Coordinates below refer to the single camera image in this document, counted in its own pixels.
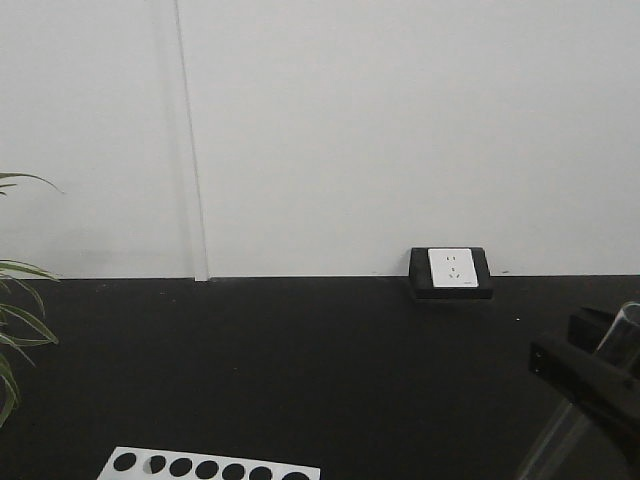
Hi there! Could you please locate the black and white power socket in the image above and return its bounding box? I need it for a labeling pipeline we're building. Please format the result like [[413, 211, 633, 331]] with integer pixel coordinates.
[[408, 247, 493, 301]]

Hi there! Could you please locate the green spider plant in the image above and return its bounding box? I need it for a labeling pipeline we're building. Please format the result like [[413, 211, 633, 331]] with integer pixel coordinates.
[[0, 172, 65, 431]]

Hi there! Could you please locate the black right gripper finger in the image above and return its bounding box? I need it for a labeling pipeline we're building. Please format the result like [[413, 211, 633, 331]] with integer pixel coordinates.
[[529, 335, 639, 479], [567, 306, 639, 353]]

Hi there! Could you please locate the white test tube rack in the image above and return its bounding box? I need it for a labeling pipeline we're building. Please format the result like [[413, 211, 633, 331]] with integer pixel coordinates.
[[97, 446, 321, 480]]

